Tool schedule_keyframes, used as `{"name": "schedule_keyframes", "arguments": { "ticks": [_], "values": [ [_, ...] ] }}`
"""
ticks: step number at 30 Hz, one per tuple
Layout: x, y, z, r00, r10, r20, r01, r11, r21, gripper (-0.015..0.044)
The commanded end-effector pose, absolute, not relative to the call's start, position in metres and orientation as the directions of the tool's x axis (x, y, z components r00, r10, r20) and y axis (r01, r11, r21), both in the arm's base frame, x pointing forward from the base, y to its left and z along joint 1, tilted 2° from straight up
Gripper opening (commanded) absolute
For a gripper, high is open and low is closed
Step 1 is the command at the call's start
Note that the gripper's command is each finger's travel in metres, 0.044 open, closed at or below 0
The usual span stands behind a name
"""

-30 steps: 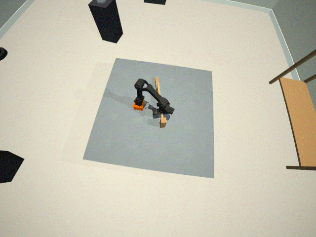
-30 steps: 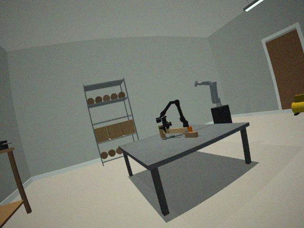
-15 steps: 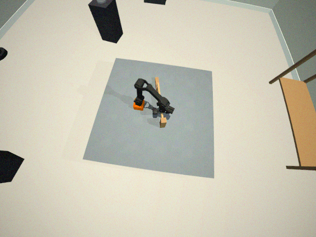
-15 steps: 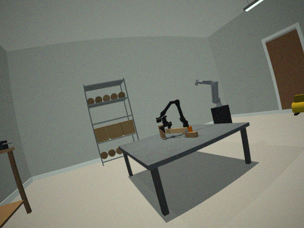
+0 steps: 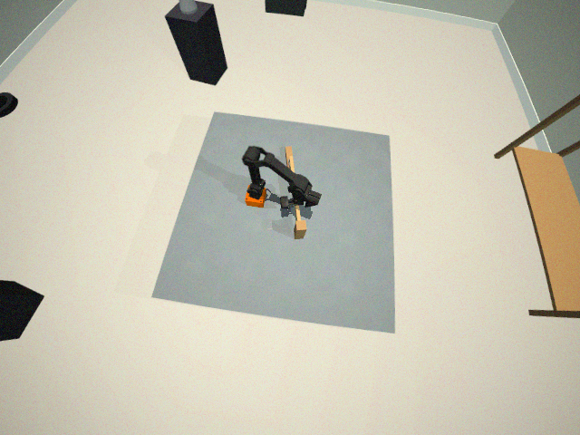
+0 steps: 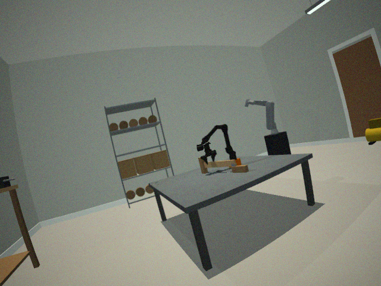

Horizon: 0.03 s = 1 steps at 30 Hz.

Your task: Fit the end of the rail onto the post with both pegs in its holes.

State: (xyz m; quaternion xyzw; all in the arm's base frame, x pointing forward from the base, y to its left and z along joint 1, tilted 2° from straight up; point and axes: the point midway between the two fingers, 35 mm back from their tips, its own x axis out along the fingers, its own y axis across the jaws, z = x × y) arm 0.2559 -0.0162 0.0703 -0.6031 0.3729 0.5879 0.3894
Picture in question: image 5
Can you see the long tan wooden rail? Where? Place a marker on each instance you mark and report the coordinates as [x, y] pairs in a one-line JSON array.
[[297, 211]]

